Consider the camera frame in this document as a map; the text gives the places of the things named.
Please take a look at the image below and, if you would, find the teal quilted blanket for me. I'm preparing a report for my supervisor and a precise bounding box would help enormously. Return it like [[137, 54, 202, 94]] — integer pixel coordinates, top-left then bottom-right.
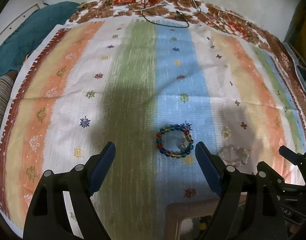
[[0, 1, 81, 77]]

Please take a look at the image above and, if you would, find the white bead bracelet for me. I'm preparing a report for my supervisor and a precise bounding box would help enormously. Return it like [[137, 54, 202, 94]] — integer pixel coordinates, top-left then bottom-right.
[[217, 145, 251, 166]]

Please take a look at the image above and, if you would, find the grey striped pillow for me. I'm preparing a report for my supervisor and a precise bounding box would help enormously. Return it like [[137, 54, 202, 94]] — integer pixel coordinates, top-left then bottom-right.
[[0, 74, 17, 153]]

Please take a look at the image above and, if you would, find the dark blue yellow bead bracelet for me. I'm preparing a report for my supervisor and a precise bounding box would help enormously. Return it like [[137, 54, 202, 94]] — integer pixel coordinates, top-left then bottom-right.
[[197, 216, 214, 232]]

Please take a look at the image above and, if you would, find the grey plastic crate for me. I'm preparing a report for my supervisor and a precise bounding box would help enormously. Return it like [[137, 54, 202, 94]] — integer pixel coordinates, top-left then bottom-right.
[[282, 42, 306, 93]]

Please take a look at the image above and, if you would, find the white cable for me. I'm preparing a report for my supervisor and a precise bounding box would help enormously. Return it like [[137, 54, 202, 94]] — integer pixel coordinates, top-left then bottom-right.
[[142, 0, 204, 8]]

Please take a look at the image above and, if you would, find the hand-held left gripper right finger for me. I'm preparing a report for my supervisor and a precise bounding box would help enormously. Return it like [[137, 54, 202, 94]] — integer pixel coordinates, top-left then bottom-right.
[[195, 141, 286, 240]]

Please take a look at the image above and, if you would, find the black cable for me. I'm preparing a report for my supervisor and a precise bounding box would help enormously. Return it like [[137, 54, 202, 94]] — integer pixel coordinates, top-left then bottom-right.
[[140, 0, 202, 28]]

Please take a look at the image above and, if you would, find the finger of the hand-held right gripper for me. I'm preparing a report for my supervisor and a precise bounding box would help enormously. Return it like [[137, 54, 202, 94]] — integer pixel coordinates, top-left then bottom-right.
[[279, 145, 306, 184], [257, 161, 305, 192]]

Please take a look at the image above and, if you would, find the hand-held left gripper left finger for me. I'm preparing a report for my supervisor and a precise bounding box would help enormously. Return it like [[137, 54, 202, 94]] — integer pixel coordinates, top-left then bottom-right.
[[23, 141, 116, 240]]

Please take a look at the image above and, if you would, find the yellow cloth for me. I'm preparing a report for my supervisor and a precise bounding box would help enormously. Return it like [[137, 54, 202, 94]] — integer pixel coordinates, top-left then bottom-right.
[[292, 2, 306, 44]]

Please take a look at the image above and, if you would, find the striped colourful mat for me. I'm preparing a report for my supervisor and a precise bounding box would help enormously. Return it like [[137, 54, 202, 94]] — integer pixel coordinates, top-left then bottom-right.
[[0, 17, 306, 240]]

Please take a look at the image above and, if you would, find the white headboard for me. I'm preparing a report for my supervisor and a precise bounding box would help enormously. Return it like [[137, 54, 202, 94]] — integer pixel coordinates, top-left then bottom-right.
[[0, 3, 44, 46]]

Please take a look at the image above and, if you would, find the multicoloured glass bead bracelet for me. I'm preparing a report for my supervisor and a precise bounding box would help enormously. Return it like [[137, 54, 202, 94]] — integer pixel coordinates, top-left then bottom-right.
[[155, 123, 195, 159]]

